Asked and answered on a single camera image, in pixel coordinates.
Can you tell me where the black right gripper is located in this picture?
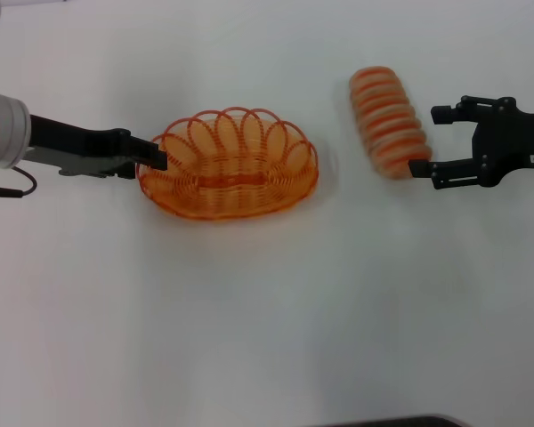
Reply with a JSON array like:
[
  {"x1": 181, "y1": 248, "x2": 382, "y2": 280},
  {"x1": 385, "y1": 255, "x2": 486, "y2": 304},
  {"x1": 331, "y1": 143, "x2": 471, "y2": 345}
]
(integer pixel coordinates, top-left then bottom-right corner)
[{"x1": 408, "y1": 94, "x2": 534, "y2": 190}]

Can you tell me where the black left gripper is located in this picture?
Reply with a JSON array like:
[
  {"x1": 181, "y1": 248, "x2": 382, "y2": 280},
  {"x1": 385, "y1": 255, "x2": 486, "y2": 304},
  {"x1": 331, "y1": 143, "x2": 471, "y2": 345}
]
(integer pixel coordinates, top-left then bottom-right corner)
[{"x1": 23, "y1": 114, "x2": 169, "y2": 180}]

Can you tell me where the orange striped bread loaf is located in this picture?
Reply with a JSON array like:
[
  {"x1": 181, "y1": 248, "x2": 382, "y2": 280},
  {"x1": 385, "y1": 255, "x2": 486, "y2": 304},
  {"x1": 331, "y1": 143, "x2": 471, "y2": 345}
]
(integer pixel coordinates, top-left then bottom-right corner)
[{"x1": 348, "y1": 65, "x2": 433, "y2": 180}]

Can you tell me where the orange wire basket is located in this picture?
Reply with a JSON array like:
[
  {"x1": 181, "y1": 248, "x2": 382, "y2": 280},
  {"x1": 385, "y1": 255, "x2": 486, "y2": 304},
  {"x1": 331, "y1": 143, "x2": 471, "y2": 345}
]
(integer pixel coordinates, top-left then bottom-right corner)
[{"x1": 135, "y1": 106, "x2": 320, "y2": 222}]

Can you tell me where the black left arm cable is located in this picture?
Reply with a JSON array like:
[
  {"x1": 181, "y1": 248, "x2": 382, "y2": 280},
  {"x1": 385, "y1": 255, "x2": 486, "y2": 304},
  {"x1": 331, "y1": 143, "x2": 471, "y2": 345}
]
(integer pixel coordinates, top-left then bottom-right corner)
[{"x1": 0, "y1": 165, "x2": 38, "y2": 199}]

